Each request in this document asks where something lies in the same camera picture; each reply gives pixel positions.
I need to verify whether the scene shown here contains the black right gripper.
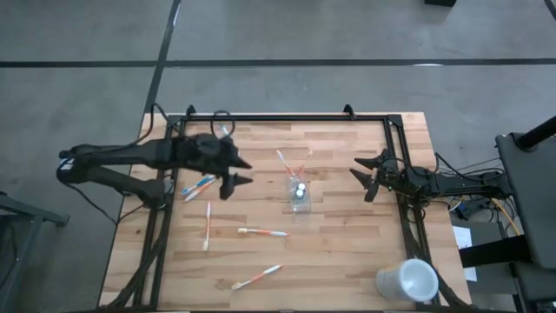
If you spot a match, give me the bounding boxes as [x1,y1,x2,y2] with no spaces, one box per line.
[349,150,407,203]

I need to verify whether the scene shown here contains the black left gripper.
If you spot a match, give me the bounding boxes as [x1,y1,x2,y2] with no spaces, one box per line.
[190,133,255,201]

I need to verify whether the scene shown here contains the orange white toothbrush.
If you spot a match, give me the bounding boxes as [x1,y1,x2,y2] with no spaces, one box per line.
[275,149,297,178]
[202,201,213,252]
[296,149,314,176]
[237,227,289,238]
[230,263,283,291]

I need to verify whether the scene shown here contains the clear acrylic holder box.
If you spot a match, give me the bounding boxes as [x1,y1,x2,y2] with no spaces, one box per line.
[285,173,313,215]

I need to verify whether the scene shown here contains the far toothbrushes on table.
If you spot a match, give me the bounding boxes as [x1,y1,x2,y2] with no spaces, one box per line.
[183,177,218,203]

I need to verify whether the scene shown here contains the blue black power adapter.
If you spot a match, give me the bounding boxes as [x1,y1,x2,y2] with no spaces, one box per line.
[455,203,479,221]

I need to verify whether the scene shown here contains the white paper sheet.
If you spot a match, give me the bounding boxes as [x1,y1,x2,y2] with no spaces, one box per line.
[452,225,478,283]

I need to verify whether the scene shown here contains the white plastic cup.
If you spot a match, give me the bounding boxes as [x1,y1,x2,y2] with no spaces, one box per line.
[375,258,440,303]

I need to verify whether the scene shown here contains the black side stand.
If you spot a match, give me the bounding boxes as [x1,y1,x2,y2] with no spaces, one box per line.
[459,115,556,313]

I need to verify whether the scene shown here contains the grey metal stand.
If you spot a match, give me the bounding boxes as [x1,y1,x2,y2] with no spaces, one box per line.
[0,190,70,313]

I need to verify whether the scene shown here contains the black metal table frame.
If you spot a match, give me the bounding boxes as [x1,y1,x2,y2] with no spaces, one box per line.
[97,103,473,312]

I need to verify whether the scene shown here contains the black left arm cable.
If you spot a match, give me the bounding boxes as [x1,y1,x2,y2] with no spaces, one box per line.
[136,103,236,144]

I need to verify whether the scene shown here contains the yellow cable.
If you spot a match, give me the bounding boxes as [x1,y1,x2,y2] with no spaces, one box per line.
[490,197,522,236]

